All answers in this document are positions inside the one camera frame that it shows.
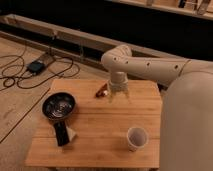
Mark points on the blue power adapter box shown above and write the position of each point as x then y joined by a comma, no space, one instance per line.
35,67

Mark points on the black frying pan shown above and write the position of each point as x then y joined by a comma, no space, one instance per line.
57,108

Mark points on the long wooden beam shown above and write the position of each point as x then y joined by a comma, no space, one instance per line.
66,36

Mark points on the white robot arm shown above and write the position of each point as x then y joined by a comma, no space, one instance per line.
186,130

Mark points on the white bottle with red cap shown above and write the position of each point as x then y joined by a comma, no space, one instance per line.
102,92

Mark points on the wooden table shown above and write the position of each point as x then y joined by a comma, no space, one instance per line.
101,125

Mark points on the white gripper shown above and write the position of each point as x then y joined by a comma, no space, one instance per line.
118,82

